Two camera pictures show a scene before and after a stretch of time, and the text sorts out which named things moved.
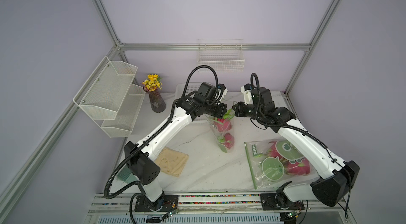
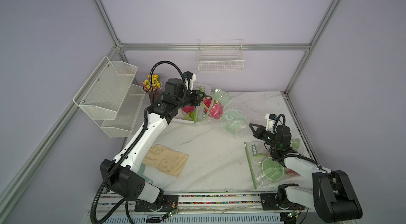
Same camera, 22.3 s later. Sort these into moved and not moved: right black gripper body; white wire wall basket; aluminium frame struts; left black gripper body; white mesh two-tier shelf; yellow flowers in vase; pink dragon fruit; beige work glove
Moved: left black gripper body; right black gripper body; pink dragon fruit
Not moved: yellow flowers in vase; white wire wall basket; aluminium frame struts; white mesh two-tier shelf; beige work glove
